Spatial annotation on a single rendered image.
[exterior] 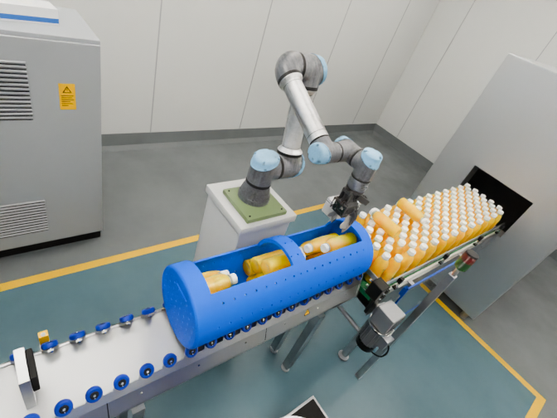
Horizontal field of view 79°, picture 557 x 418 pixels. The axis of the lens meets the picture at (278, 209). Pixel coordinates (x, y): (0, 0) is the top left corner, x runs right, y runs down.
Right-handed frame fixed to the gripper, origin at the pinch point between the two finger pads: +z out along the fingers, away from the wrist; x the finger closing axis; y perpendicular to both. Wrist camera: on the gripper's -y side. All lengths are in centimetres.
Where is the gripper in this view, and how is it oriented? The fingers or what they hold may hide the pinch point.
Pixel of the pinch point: (338, 225)
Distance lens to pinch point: 143.3
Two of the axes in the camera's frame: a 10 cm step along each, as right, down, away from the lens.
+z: -2.9, 7.6, 5.9
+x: 5.6, 6.3, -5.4
